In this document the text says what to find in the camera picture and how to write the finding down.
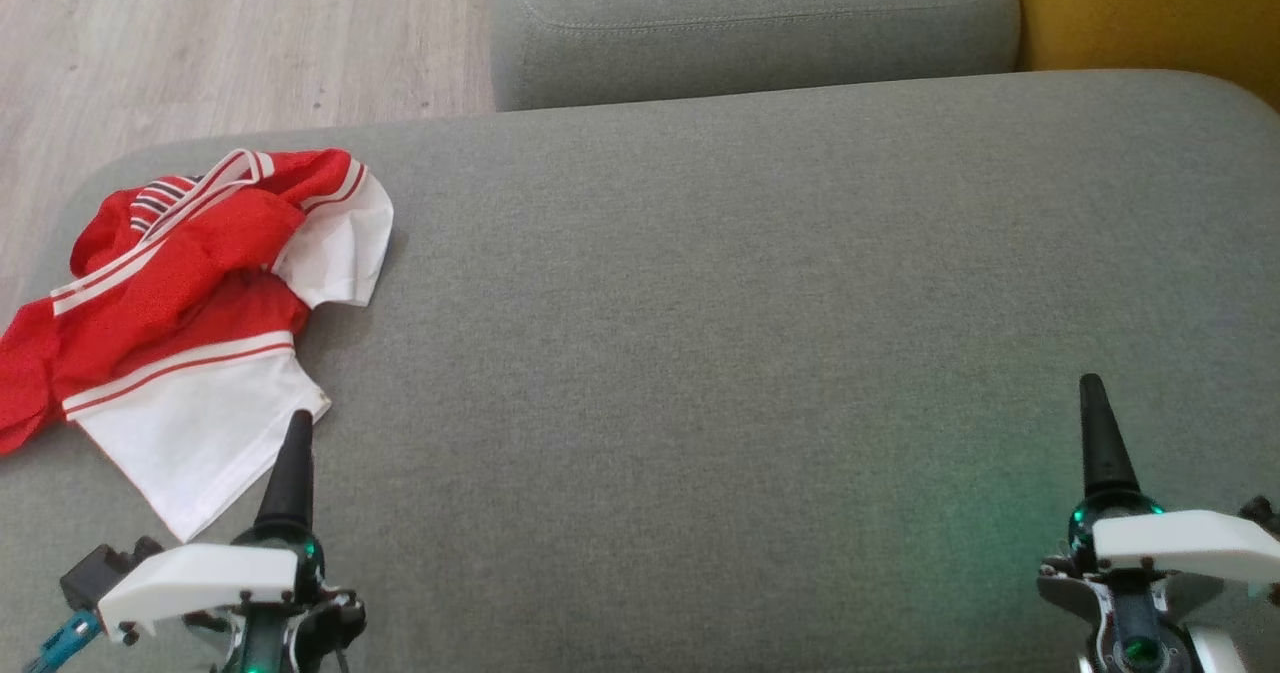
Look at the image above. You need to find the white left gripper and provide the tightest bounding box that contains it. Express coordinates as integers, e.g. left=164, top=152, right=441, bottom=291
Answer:
left=98, top=410, right=366, bottom=673

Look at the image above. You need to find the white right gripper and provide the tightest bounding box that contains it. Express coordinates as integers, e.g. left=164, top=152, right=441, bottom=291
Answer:
left=1036, top=374, right=1280, bottom=673

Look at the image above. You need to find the red white basketball jersey shirt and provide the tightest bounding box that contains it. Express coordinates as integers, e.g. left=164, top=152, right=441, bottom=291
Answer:
left=0, top=148, right=395, bottom=544

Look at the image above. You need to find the grey fabric sofa seat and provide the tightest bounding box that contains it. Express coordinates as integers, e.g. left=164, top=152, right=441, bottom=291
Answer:
left=0, top=68, right=1280, bottom=673

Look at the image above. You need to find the mustard yellow upholstered panel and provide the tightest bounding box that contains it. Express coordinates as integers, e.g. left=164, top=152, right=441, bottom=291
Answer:
left=1008, top=0, right=1280, bottom=109

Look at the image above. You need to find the grey fabric sofa cushion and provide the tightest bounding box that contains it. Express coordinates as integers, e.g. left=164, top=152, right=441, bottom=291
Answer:
left=488, top=0, right=1023, bottom=112

